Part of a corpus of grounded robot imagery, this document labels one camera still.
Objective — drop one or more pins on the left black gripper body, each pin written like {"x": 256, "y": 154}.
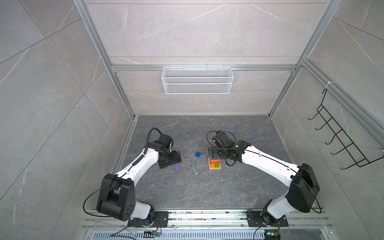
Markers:
{"x": 171, "y": 158}

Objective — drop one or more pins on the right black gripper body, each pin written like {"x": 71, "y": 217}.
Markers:
{"x": 217, "y": 153}

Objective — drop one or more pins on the red rectangular wood block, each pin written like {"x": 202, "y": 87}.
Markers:
{"x": 214, "y": 161}

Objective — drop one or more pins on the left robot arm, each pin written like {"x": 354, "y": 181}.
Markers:
{"x": 117, "y": 197}

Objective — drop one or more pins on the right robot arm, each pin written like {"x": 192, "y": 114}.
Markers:
{"x": 301, "y": 180}

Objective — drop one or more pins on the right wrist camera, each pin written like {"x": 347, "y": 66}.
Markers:
{"x": 222, "y": 140}

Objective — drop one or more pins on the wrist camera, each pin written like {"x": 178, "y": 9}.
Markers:
{"x": 166, "y": 140}
{"x": 222, "y": 140}

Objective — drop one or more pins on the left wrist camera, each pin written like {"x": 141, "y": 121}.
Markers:
{"x": 166, "y": 140}

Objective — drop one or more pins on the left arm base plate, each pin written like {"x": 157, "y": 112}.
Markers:
{"x": 155, "y": 219}

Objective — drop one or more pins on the aluminium front rail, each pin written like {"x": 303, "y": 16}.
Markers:
{"x": 236, "y": 218}

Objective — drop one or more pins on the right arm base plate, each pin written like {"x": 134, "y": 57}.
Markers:
{"x": 261, "y": 219}

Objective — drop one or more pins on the white wire mesh basket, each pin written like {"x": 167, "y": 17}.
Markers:
{"x": 197, "y": 80}

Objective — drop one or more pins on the black wire hook rack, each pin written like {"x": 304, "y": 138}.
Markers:
{"x": 338, "y": 133}

